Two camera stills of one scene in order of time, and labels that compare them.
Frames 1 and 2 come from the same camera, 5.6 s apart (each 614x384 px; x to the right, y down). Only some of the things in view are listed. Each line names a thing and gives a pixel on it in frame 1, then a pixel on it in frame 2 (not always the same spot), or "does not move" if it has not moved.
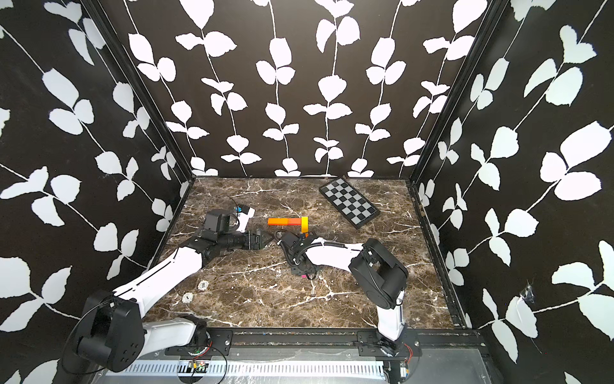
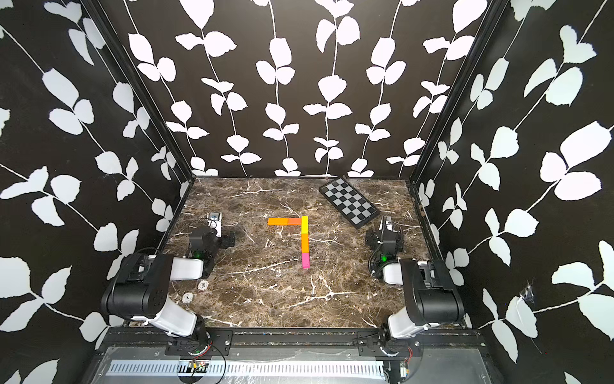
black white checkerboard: x=355 y=206 does not move
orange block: x=278 y=221 does not move
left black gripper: x=257 y=238 -> x=224 y=242
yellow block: x=305 y=224 does not move
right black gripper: x=293 y=264 -> x=372 y=238
